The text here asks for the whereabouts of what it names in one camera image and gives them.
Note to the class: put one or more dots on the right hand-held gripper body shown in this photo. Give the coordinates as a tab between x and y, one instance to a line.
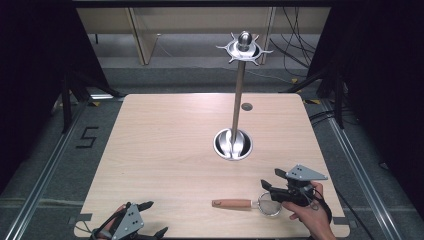
301	173

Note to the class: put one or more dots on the black metal stand legs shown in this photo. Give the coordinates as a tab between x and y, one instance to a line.
339	100
66	106

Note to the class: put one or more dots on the metal utensil rack stand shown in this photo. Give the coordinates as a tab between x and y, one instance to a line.
238	100

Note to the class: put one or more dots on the black table bracket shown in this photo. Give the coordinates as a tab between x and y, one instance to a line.
80	218
345	221

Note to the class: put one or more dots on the person's left hand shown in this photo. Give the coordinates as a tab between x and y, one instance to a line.
106	230

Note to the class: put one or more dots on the black curtain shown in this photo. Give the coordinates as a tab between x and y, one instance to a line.
36	66
383	83

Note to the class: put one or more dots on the light wooden cabinet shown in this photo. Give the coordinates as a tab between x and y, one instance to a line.
110	20

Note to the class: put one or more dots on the person's right hand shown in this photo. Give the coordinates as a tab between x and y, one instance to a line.
311	216

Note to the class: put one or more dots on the aluminium floor rail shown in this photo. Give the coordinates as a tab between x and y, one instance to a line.
360	166
43	176

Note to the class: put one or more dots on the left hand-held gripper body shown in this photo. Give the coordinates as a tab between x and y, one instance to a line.
128	221

